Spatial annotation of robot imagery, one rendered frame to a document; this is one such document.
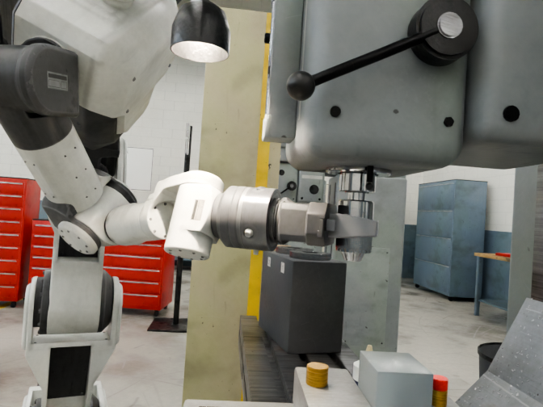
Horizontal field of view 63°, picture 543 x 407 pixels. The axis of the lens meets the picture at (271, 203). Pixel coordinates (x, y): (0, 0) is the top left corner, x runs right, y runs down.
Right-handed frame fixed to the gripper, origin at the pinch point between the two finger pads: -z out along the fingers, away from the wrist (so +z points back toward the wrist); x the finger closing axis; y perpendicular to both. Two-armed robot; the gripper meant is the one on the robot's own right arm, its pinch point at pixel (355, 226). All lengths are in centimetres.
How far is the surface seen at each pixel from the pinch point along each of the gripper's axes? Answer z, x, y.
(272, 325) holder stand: 19.2, 35.9, 24.1
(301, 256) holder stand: 12.9, 31.0, 7.6
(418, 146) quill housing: -6.9, -7.8, -9.7
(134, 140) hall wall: 534, 759, -131
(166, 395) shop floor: 131, 208, 125
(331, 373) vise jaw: 0.4, -11.0, 15.8
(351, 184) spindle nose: 0.6, -2.3, -5.4
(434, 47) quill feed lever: -7.7, -10.9, -19.7
